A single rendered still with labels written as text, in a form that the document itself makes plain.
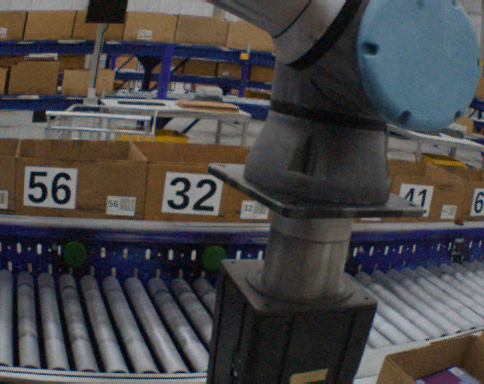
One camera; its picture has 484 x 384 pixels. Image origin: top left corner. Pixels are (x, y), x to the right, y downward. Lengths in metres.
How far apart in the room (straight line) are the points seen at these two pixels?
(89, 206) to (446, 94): 1.20
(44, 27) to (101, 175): 4.56
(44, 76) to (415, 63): 5.38
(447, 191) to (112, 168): 1.16
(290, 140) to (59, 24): 5.42
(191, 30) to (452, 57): 5.76
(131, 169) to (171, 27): 4.68
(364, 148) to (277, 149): 0.10
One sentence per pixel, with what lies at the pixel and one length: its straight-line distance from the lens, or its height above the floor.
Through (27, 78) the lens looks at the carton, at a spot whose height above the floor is 0.97.
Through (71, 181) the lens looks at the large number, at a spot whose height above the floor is 0.99.
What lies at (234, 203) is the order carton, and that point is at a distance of 1.66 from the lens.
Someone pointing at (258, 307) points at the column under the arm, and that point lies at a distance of 0.71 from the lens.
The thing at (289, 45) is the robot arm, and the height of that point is 1.38.
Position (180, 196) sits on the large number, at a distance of 1.60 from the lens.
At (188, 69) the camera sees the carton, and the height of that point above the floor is 0.90.
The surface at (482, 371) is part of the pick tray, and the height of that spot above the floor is 0.78.
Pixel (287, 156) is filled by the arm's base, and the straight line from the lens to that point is 0.68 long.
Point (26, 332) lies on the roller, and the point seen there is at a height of 0.75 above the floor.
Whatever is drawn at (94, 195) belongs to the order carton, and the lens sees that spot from 1.56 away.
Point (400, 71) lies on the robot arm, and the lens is 0.49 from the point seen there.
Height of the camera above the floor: 1.37
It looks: 14 degrees down
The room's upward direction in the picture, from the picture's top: 7 degrees clockwise
